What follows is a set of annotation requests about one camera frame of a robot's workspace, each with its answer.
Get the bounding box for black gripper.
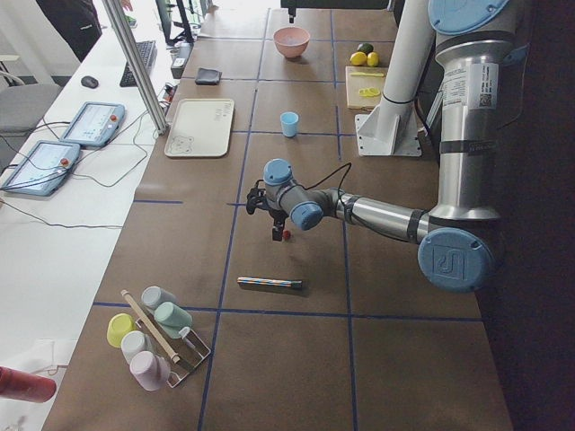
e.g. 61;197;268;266
246;180;288;242

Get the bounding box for light blue cup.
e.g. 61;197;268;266
280;111;299;137

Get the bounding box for grey cup on rack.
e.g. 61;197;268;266
140;286;178;311

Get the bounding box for upper teach pendant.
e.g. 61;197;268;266
59;101;126;147

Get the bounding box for pink bowl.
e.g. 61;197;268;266
273;27;311;59

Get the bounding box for wooden cutting board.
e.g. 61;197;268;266
345;66;387;110

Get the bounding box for mint green cup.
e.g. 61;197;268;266
154;302;193;339

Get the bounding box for yellow knife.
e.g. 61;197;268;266
349;72;387;77

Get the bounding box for cream bear tray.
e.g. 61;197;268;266
164;99;234;158

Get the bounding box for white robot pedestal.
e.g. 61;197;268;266
355;0;435;157

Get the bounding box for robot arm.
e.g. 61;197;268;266
246;1;532;293

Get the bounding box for white cup on rack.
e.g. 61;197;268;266
120;330;155;365

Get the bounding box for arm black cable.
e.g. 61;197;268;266
305;162;353;192

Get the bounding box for green avocado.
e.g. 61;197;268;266
357;42;374;55

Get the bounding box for yellow cup on rack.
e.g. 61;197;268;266
106;313;136;348

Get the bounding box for lower teach pendant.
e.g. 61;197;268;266
1;140;81;197

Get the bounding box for black keyboard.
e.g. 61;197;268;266
119;40;158;88

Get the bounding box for white wire cup rack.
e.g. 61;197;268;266
121;290;211;389

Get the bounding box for black computer mouse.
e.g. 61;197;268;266
81;75;99;89

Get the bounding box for red bottle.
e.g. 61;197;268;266
0;366;57;403

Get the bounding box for folded grey cloth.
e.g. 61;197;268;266
194;67;222;86

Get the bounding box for steel muddler black tip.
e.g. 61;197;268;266
236;277;303;292

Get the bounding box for teach pendant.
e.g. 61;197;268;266
59;101;126;147
1;140;81;197

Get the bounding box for pink cup on rack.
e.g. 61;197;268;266
129;351;171;391

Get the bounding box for aluminium frame post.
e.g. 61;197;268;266
102;0;169;136

